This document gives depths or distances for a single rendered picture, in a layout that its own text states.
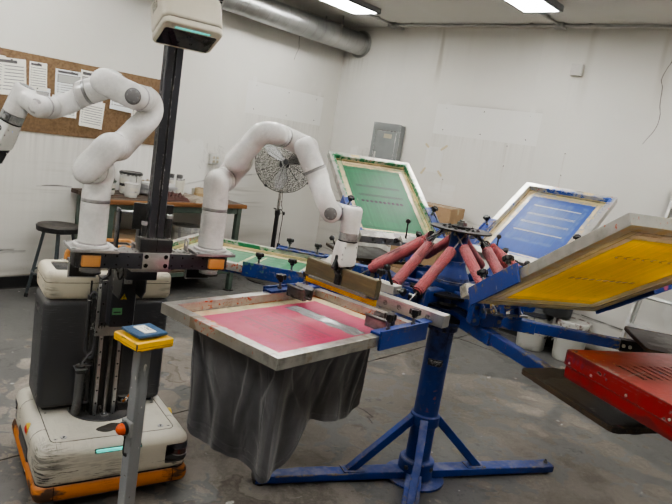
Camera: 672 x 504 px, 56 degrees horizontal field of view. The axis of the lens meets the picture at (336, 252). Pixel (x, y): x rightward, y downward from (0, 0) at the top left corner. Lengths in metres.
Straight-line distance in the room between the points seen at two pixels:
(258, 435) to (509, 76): 5.28
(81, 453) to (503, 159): 5.03
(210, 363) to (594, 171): 4.74
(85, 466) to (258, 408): 0.99
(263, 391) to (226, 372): 0.17
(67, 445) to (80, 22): 3.94
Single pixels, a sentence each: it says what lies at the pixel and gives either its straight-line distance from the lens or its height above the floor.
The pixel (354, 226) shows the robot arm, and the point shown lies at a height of 1.32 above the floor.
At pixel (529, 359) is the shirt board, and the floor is 0.92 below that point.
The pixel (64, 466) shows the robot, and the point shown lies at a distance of 2.84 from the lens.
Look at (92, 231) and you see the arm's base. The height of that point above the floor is 1.20.
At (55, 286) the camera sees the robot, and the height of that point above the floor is 0.85.
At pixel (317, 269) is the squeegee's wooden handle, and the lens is 2.48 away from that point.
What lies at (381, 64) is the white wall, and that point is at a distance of 7.66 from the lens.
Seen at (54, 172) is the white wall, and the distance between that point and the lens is 5.89.
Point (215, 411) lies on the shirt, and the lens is 2.26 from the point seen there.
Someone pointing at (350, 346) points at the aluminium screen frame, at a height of 0.98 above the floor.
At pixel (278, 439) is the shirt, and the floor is 0.66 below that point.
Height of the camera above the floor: 1.62
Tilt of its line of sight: 10 degrees down
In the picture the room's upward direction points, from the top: 9 degrees clockwise
